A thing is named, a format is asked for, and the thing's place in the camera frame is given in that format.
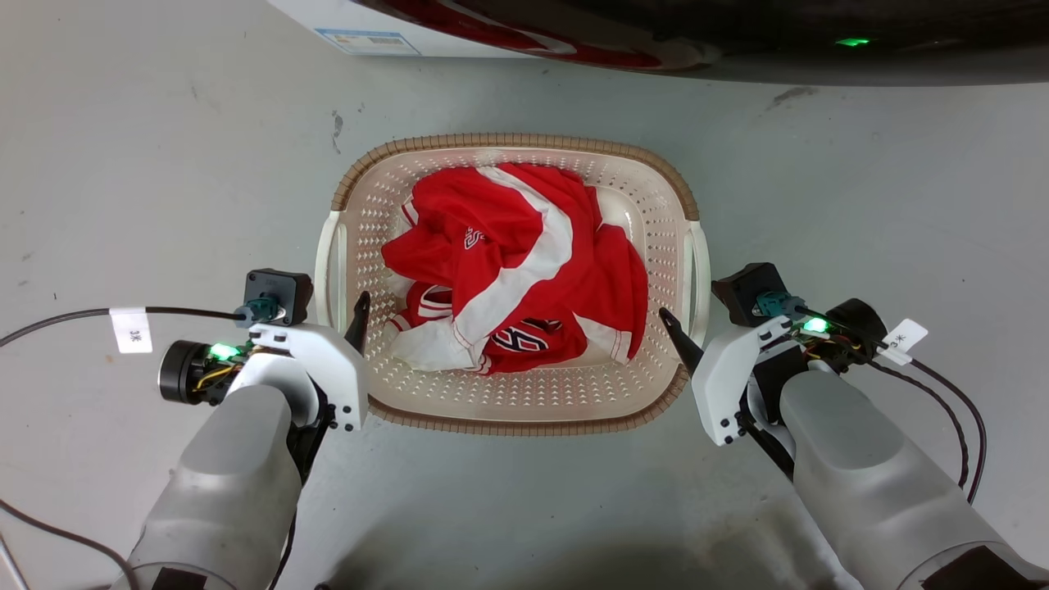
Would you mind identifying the thin black cable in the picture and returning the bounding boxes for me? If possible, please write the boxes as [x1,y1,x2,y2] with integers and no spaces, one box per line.
[0,498,142,590]
[867,361,971,489]
[906,357,989,506]

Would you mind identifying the black cable with white tag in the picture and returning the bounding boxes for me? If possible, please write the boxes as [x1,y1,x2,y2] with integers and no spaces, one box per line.
[0,306,248,349]

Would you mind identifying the beige plastic laundry basket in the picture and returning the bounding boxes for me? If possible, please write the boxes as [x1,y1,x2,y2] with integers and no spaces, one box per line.
[314,133,711,436]

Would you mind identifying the white paper cable tag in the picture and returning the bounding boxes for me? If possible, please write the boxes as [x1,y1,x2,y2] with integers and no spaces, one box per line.
[881,319,930,366]
[109,307,154,355]

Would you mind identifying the blue and white sticker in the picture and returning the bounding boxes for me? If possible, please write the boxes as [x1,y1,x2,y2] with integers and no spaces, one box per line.
[315,29,421,57]

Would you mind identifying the red and white jersey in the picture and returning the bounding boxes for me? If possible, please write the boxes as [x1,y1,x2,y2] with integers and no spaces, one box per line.
[381,162,649,376]

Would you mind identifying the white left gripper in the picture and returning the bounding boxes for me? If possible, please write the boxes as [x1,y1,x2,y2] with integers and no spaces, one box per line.
[158,291,372,433]

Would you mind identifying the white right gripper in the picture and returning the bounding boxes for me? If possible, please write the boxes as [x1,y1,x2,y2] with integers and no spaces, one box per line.
[658,298,889,447]

